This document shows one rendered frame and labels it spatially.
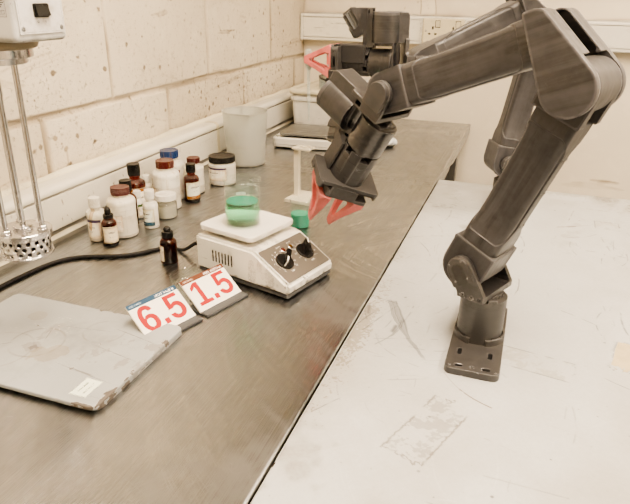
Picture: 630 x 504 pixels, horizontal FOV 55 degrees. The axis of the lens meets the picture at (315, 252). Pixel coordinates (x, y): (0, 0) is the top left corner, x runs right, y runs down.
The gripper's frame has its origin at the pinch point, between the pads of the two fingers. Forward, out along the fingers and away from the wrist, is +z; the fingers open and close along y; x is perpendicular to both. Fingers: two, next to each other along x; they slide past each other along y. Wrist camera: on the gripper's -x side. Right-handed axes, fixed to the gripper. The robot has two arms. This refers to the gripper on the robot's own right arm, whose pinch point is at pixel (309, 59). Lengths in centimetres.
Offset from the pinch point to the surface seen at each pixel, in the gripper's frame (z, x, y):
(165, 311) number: -8, 29, 62
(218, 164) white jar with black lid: 24.7, 26.0, 1.4
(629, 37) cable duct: -60, 1, -113
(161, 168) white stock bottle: 24.9, 22.0, 22.1
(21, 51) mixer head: -3, -7, 74
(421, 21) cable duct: 8, -3, -104
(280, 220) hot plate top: -13.0, 23.1, 36.1
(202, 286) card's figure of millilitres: -9, 29, 54
